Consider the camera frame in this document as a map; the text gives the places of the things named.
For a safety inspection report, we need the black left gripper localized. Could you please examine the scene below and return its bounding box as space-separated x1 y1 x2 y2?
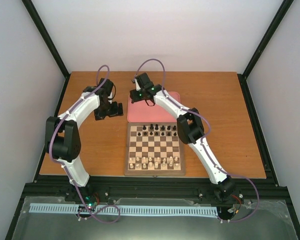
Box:
94 101 124 121

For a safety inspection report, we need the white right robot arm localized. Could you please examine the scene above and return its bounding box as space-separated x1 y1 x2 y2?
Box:
129 72 236 203

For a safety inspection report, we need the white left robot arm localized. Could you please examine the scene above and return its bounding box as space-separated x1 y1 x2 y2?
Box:
44 78 123 202

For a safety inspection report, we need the wooden chess board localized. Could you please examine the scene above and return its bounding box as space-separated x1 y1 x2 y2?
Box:
124 122 186 177

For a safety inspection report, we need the pink plastic tray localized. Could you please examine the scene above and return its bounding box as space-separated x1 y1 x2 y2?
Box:
127 90 185 123

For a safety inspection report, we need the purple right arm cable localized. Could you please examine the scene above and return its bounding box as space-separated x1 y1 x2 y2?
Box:
134 58 261 224

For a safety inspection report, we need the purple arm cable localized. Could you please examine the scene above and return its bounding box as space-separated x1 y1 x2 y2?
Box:
134 58 261 224
48 64 121 223

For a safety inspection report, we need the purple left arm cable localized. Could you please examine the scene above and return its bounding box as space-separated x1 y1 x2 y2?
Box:
48 64 121 223

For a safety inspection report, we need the black left frame post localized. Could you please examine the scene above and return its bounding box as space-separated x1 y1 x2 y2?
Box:
21 0 71 78

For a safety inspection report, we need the black frame post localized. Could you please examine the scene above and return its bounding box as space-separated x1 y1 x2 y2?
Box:
241 0 296 78
21 0 71 78

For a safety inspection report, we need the light blue cable duct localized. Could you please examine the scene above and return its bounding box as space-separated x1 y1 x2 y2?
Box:
28 203 218 218

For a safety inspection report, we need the black front frame rail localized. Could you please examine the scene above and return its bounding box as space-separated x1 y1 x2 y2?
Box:
21 175 292 205

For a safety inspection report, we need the black right frame post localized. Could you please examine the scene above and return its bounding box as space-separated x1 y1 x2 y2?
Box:
241 0 296 78

